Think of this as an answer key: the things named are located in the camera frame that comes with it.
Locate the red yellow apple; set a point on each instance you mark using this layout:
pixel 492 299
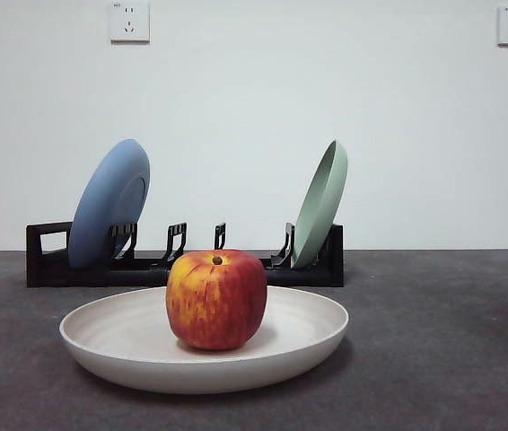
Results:
pixel 216 301

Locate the cream yellow plate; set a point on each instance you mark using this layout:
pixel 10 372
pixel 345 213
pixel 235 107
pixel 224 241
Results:
pixel 115 341

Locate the green plate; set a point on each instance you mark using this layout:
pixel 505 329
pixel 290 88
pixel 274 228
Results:
pixel 320 211

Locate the blue plate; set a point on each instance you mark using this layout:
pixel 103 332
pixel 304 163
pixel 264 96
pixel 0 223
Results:
pixel 101 202

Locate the black plate rack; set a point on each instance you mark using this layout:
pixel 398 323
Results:
pixel 79 276

